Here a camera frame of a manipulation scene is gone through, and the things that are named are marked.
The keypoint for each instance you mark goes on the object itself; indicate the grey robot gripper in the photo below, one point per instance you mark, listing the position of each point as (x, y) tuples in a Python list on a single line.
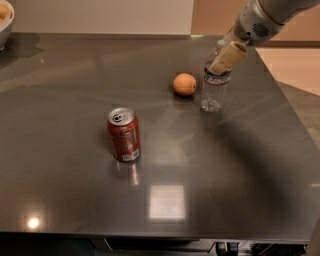
[(252, 24)]

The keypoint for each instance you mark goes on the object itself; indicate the clear plastic water bottle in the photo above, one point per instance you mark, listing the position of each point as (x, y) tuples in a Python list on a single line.
[(214, 86)]

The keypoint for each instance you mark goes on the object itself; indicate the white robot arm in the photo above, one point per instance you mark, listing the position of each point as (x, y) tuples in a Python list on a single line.
[(284, 10)]

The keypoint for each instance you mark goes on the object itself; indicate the orange fruit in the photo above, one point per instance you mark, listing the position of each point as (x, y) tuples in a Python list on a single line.
[(184, 84)]

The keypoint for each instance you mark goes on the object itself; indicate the red soda can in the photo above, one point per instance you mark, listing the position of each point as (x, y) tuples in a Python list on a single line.
[(123, 128)]

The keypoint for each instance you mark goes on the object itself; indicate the white bowl with fruit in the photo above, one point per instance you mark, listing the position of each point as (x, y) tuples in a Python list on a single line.
[(6, 22)]

